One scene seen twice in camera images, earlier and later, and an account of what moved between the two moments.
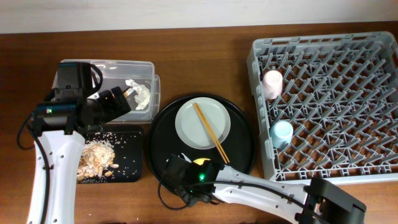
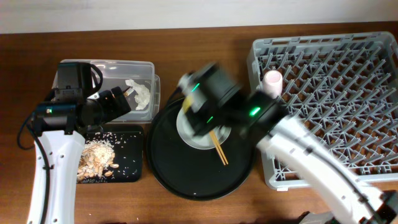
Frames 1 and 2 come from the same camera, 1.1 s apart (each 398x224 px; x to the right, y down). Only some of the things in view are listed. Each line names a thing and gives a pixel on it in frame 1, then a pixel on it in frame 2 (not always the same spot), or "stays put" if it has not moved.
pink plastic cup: x=273 y=84 stays put
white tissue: x=142 y=99 stays put
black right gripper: x=188 y=198 → x=195 y=129
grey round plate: x=190 y=128 stays put
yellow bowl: x=201 y=160 → x=187 y=104
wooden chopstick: x=213 y=139 stays put
